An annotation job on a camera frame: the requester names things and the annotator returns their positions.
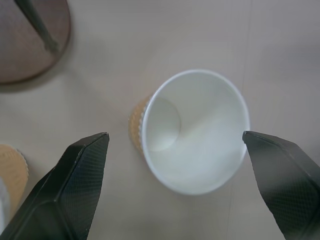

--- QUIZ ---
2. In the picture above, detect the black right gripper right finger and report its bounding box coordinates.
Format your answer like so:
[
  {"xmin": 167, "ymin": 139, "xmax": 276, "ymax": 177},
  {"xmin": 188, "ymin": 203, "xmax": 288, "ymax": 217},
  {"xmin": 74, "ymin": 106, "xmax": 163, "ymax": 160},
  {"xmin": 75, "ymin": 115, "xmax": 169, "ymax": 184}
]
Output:
[{"xmin": 242, "ymin": 130, "xmax": 320, "ymax": 240}]

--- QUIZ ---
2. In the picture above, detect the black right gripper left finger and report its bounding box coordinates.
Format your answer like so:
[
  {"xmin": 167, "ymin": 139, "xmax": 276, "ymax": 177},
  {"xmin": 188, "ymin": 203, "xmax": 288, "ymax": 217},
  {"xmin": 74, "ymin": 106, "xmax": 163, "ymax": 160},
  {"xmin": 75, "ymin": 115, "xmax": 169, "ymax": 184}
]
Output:
[{"xmin": 0, "ymin": 131, "xmax": 110, "ymax": 240}]

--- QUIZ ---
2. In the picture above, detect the black wire holder rod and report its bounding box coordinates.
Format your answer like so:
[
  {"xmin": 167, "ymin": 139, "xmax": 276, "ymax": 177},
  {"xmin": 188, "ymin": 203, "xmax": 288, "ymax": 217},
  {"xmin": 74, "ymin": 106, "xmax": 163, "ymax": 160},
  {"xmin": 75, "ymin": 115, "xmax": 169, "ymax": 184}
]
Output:
[{"xmin": 14, "ymin": 0, "xmax": 60, "ymax": 53}]

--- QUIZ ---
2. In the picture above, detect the brown ribbed paper cup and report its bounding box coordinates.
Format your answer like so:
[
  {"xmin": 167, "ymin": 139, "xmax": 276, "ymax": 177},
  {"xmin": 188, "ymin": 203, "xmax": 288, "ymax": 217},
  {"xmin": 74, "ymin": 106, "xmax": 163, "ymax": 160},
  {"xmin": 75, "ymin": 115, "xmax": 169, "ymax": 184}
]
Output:
[
  {"xmin": 127, "ymin": 70, "xmax": 251, "ymax": 196},
  {"xmin": 0, "ymin": 143, "xmax": 28, "ymax": 227}
]

